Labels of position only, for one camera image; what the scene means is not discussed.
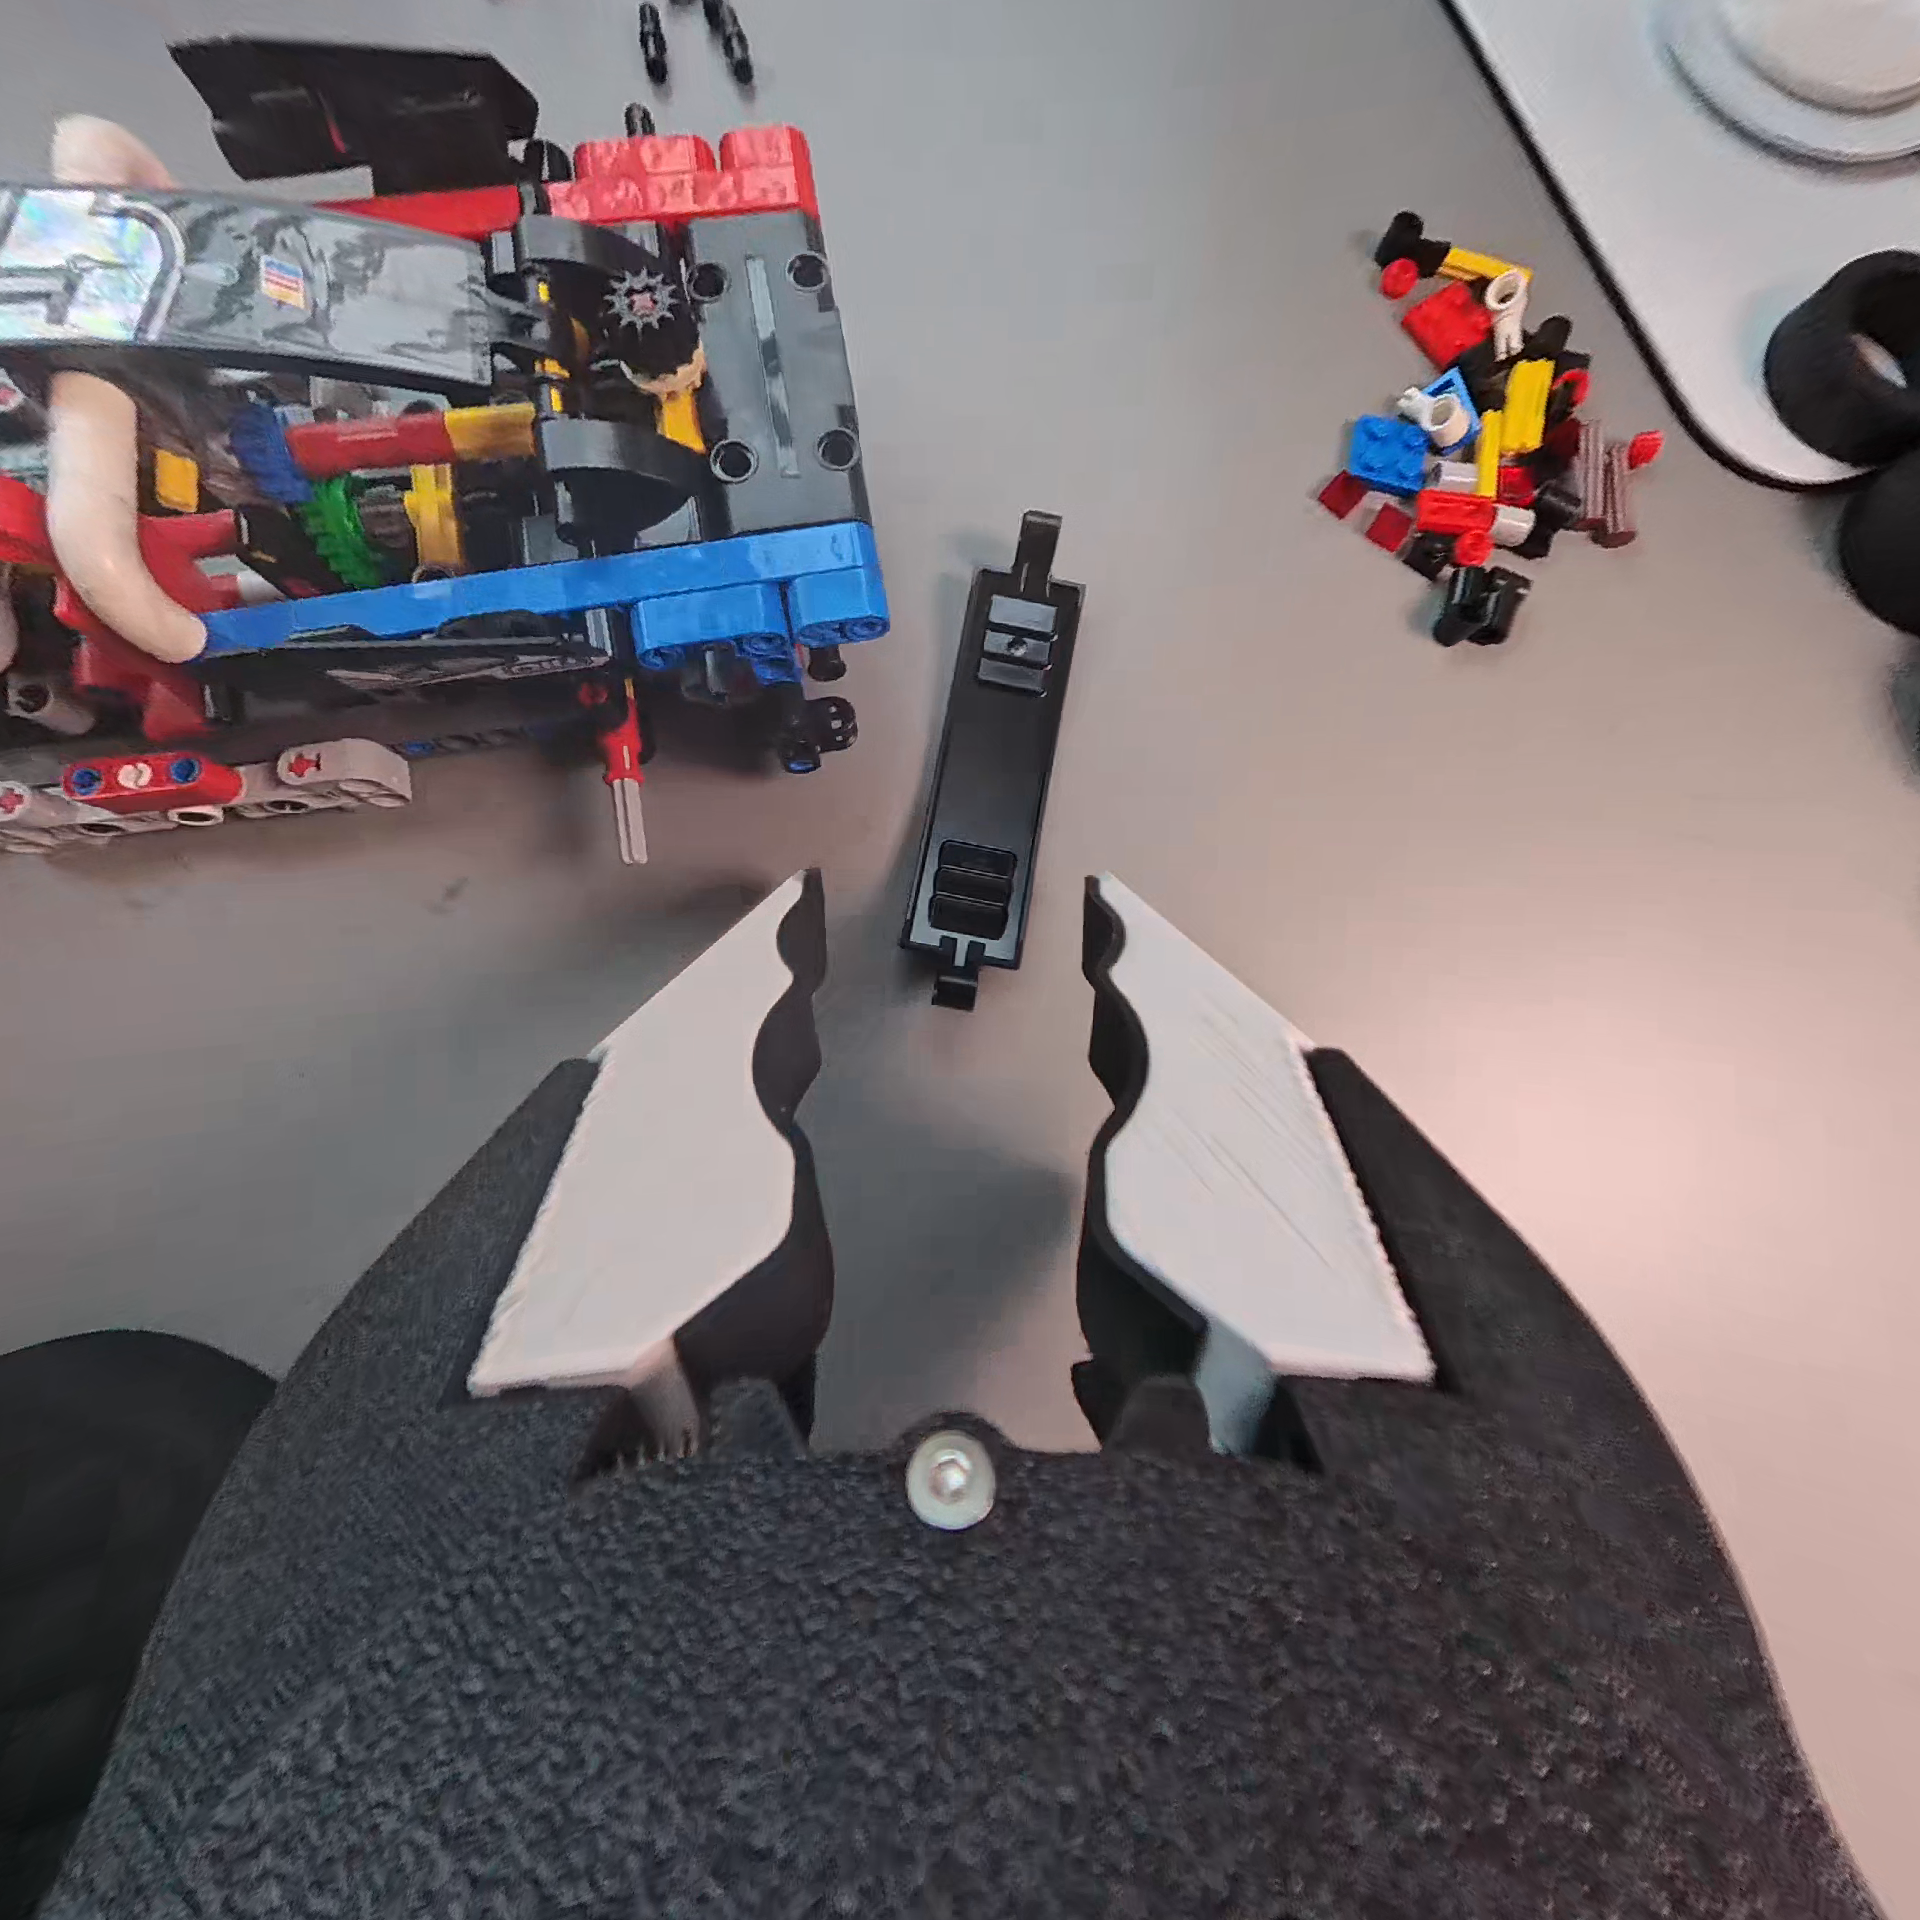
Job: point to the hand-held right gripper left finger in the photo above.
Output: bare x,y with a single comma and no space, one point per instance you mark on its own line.
645,1202

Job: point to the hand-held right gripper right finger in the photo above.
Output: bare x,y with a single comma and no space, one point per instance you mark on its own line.
1243,1202

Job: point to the long black plastic panel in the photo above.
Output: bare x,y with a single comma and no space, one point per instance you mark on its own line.
989,781

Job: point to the brick-built toy car chassis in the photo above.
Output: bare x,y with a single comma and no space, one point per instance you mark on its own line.
749,390

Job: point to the grey desk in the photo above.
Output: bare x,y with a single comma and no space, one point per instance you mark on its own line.
1201,722

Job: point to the person's left hand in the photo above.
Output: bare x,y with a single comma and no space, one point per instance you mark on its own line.
82,495

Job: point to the pile of small colourful bricks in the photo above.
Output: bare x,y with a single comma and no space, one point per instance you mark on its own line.
1387,451

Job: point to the black rubber tyre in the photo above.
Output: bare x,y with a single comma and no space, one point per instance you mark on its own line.
1800,383
1893,541

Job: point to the white metal book stand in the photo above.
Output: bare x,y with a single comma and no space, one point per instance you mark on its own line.
1650,225

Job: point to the pile of blue red pins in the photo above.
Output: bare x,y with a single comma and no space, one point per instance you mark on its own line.
730,38

